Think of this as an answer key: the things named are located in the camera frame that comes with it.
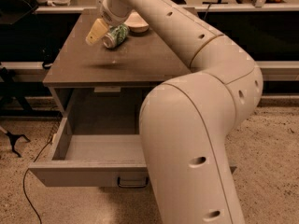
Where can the green soda can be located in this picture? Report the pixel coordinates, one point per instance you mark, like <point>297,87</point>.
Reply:
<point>115,36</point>

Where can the open grey top drawer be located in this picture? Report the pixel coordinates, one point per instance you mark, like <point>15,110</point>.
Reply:
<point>93,159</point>

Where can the grey drawer cabinet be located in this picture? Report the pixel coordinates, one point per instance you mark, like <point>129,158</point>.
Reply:
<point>100,91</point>

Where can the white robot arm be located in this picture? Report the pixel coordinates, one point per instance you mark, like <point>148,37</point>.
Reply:
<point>215,63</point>

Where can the black drawer handle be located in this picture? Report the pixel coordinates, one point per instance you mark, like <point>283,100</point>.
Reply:
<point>132,184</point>

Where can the black stand foot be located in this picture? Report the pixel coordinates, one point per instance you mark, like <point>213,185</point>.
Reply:
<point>13,138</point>

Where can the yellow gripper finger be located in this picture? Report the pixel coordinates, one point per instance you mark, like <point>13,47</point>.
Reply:
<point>98,30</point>

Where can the black chair at left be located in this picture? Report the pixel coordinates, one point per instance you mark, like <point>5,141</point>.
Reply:
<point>12,11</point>

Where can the long white shelf counter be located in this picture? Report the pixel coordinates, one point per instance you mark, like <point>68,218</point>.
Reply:
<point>269,33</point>

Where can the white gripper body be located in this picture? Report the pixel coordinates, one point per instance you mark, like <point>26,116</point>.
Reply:
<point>109,15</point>

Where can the white bowl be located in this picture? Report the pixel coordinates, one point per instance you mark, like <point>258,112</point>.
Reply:
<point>136,23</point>

